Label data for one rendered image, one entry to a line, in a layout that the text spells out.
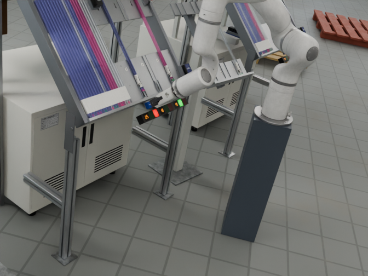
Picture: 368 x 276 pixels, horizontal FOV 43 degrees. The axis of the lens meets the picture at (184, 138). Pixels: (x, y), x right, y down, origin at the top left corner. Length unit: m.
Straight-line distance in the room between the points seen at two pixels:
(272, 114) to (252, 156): 0.23
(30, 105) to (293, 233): 1.56
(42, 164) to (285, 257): 1.31
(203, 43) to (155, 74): 0.46
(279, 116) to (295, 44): 0.36
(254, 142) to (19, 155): 1.10
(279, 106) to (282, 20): 0.42
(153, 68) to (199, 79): 0.42
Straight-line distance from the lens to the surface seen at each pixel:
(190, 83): 1.90
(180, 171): 2.96
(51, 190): 2.16
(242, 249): 2.52
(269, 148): 2.27
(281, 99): 2.19
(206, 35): 1.84
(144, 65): 2.21
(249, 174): 2.34
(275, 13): 1.97
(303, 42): 2.07
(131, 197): 2.69
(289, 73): 2.14
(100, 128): 2.49
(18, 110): 2.19
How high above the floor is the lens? 1.63
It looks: 29 degrees down
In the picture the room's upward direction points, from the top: 12 degrees clockwise
